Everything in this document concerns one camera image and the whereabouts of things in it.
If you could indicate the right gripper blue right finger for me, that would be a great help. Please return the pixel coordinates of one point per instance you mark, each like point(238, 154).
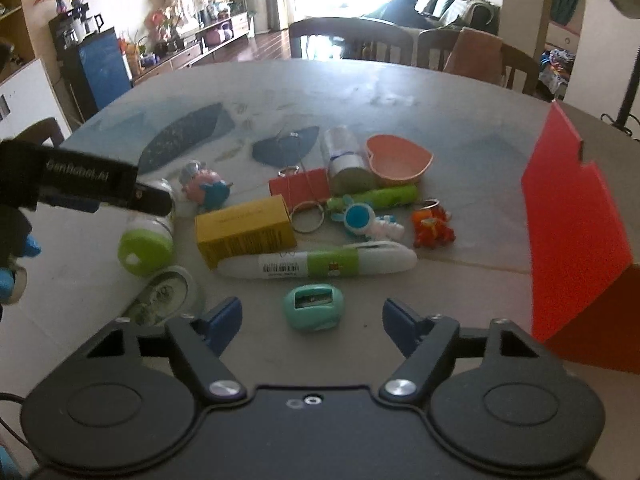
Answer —
point(427, 344)

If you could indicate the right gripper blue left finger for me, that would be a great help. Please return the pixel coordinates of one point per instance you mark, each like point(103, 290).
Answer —
point(195, 348)

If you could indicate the clear correction tape dispenser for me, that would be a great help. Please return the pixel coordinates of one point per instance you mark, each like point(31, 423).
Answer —
point(169, 293)

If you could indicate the white green fat pen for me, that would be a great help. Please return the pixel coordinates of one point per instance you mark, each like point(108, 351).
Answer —
point(371, 258)

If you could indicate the green cap glue bottle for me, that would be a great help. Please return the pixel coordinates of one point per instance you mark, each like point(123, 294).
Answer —
point(147, 243)

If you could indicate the red orange figure keychain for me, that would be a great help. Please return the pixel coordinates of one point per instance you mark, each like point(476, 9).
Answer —
point(430, 222)

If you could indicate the teal pencil sharpener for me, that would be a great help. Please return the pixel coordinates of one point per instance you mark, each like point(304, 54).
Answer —
point(313, 308)

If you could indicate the yellow cardboard box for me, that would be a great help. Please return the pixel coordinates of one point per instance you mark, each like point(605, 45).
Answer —
point(252, 228)

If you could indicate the white blue astronaut keychain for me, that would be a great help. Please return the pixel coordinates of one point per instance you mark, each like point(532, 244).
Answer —
point(360, 219)

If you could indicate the green cylindrical toy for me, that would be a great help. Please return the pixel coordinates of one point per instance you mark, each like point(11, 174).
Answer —
point(380, 198)

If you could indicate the pink pig blue toy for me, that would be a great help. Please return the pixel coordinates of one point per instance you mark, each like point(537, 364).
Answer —
point(204, 186)

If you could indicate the pink heart-shaped dish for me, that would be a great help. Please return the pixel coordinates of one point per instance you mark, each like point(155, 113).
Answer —
point(397, 161)

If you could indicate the clear jar silver lid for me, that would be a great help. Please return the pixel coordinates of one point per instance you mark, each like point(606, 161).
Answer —
point(348, 172)

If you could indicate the red binder clip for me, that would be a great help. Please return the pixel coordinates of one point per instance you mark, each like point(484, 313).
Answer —
point(302, 186)

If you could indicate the blue cabinet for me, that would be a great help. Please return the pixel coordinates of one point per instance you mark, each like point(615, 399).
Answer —
point(95, 72)

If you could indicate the red cardboard box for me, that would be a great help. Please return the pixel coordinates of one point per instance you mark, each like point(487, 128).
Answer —
point(581, 190)

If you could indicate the low tv console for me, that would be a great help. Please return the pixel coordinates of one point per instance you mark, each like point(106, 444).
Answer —
point(204, 43)

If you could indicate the pink cloth on chair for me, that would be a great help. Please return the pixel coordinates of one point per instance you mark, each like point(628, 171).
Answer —
point(476, 55)

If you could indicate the wooden chair right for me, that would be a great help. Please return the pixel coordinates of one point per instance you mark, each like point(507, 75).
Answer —
point(435, 45)

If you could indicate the dark wooden chair left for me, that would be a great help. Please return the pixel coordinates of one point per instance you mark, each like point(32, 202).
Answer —
point(363, 39)

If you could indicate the sofa with clothes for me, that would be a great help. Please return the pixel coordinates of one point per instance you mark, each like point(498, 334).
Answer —
point(431, 14)

